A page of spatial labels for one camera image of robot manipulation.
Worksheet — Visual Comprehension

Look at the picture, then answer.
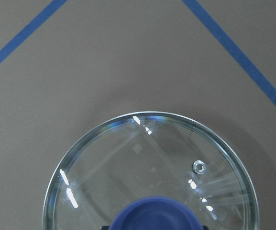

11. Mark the brown paper table mat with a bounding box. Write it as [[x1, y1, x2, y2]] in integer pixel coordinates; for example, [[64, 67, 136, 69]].
[[0, 0, 276, 230]]

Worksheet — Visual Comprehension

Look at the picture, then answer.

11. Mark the glass lid blue knob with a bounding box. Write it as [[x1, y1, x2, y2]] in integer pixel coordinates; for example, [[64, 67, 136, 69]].
[[43, 111, 260, 230]]

